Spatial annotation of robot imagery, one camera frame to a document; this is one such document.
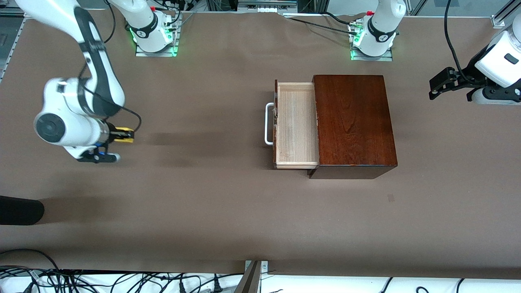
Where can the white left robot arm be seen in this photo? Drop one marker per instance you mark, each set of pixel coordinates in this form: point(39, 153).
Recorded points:
point(380, 28)

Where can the metal table edge bracket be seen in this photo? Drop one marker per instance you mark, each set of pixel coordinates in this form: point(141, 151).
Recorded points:
point(252, 276)

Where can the yellow block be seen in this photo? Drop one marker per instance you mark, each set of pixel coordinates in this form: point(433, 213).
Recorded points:
point(125, 135)

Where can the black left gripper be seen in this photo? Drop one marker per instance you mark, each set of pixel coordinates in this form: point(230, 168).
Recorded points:
point(466, 75)

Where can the silver metal connector rail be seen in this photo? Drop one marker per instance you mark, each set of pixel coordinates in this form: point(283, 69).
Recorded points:
point(264, 5)

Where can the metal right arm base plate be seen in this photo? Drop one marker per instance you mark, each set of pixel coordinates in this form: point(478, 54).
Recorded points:
point(156, 53)

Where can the dark brown wooden cabinet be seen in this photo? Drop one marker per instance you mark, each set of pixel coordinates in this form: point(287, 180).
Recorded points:
point(354, 122)

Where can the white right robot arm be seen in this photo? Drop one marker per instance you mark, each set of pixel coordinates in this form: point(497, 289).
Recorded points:
point(49, 12)

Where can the light wood drawer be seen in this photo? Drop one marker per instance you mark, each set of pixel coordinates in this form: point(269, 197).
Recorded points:
point(297, 126)

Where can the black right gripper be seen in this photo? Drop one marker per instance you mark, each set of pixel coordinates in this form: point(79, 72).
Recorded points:
point(114, 134)

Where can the black power plug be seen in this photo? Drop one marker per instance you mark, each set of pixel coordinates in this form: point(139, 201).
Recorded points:
point(182, 287)
point(218, 285)

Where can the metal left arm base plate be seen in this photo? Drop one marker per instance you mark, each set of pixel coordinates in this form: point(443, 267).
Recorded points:
point(372, 58)

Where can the black cylindrical object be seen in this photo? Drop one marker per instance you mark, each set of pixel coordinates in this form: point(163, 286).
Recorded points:
point(20, 210)

